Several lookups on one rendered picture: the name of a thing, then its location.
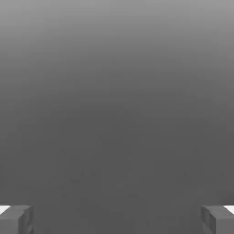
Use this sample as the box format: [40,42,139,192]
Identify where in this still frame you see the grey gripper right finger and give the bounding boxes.
[200,205,234,234]

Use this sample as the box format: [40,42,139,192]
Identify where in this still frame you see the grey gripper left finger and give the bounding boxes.
[0,205,35,234]

